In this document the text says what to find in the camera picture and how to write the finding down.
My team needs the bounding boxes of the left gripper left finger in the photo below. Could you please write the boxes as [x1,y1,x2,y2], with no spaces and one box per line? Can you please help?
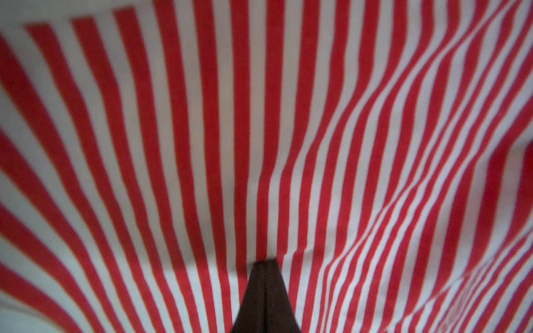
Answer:
[230,261,266,333]

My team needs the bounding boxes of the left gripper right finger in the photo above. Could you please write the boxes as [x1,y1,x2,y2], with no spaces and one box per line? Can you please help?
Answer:
[265,260,301,332]

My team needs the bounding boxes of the striped red white tank top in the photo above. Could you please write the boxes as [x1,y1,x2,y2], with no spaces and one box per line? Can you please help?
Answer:
[1,1,532,332]

